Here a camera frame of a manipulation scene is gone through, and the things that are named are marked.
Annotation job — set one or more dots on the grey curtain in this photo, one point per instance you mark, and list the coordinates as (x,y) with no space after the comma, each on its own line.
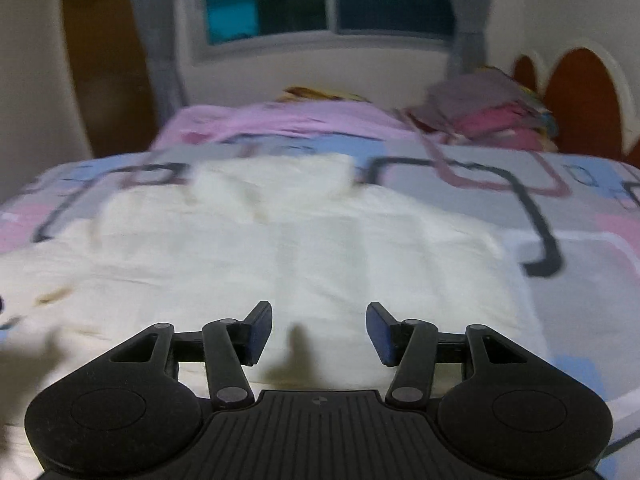
(470,25)
(155,35)

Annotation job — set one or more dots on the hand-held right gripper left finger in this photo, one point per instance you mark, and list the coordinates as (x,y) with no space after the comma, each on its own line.
(259,332)

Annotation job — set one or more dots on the patterned grey pink bed sheet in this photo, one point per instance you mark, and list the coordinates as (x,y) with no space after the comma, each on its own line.
(575,260)

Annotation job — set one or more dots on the brown wooden door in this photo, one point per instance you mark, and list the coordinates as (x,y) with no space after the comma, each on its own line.
(105,70)

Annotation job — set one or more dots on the yellow printed pillow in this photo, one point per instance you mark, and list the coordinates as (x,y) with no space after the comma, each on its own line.
(320,95)

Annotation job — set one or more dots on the brown white scalloped headboard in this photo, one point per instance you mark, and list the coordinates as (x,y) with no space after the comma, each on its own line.
(580,100)

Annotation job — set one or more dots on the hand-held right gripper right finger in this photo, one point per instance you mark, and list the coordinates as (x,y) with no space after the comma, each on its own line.
(379,332)

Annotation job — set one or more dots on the pink blanket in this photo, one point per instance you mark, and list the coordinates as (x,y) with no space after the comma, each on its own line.
(280,120)

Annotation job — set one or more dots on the sliding glass window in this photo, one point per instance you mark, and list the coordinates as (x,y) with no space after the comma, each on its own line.
(320,0)

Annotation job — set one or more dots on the cream white garment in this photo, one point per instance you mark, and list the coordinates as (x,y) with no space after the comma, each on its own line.
(300,260)

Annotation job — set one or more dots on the stack of folded clothes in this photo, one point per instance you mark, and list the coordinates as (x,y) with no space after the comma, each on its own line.
(475,110)

